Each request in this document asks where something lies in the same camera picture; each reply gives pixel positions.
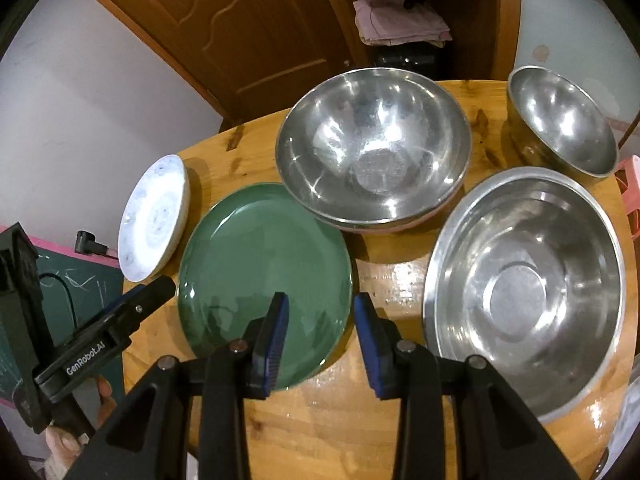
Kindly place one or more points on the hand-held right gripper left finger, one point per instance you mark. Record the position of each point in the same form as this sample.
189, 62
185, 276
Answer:
277, 345

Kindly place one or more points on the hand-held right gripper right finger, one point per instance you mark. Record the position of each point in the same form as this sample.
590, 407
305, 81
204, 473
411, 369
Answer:
367, 347

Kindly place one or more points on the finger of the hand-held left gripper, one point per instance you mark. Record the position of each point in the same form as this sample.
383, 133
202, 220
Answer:
122, 298
150, 296

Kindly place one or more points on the white patterned plate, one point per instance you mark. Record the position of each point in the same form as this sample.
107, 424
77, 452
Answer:
152, 220

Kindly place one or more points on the green ceramic plate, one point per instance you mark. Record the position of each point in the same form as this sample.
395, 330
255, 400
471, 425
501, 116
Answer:
250, 250

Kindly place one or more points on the wide shallow steel bowl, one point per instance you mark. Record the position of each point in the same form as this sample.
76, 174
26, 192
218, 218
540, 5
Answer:
520, 285

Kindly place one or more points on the large deep steel bowl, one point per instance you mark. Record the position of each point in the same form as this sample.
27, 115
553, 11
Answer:
370, 140

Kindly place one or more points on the small steel bowl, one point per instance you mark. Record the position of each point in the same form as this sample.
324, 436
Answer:
565, 120

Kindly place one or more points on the person's left hand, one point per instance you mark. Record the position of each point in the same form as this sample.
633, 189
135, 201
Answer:
106, 400

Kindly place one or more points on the brown wooden door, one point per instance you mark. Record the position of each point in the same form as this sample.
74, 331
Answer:
240, 20

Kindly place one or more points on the black bin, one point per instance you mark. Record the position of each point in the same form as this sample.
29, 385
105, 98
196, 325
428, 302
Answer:
405, 54

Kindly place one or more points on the pink plastic stool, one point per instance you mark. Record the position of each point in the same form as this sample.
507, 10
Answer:
631, 195

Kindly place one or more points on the folded pink cloth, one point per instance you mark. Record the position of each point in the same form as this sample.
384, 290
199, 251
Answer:
400, 20

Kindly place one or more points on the wooden shelf unit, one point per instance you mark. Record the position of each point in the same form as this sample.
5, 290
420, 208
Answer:
470, 15

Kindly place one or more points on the pale blue wardrobe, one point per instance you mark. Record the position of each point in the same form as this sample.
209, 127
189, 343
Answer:
565, 20

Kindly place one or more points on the green chalkboard with pink frame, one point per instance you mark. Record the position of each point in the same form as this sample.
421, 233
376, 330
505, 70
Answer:
85, 290

